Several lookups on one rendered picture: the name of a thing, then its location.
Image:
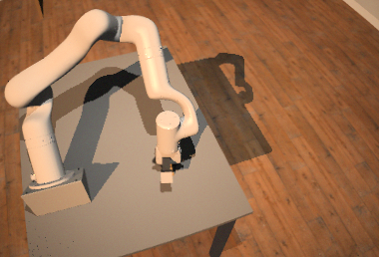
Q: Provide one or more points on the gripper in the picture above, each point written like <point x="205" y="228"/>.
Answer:
<point x="175" y="157"/>

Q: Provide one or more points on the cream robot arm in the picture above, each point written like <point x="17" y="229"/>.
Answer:
<point x="28" y="89"/>

